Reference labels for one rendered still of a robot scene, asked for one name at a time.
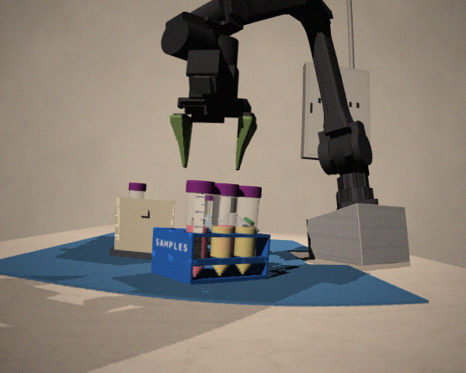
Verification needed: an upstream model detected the blue sample rack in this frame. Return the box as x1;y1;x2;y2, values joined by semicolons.
151;227;271;284

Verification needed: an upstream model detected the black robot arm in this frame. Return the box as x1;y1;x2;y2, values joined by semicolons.
161;0;378;210

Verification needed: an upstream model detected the blue bench mat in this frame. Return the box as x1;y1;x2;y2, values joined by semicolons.
0;232;429;306

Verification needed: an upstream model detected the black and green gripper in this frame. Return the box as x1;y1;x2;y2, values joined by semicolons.
169;97;257;170

